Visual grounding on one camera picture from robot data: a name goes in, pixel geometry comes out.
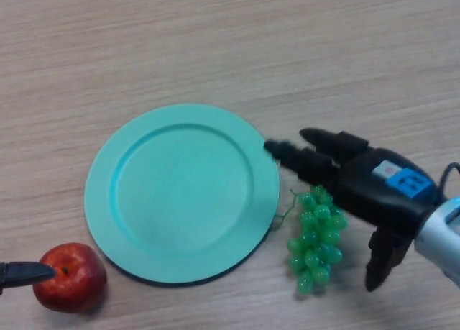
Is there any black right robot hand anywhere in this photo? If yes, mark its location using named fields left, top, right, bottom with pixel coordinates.
left=264, top=127, right=441, bottom=293

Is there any green grape bunch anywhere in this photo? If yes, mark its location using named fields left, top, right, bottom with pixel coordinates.
left=287, top=185, right=349, bottom=298

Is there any teal round plate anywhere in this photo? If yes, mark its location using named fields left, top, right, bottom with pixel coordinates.
left=84, top=104, right=280, bottom=285

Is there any red apple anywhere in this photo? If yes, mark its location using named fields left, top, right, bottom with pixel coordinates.
left=32, top=242, right=108, bottom=313

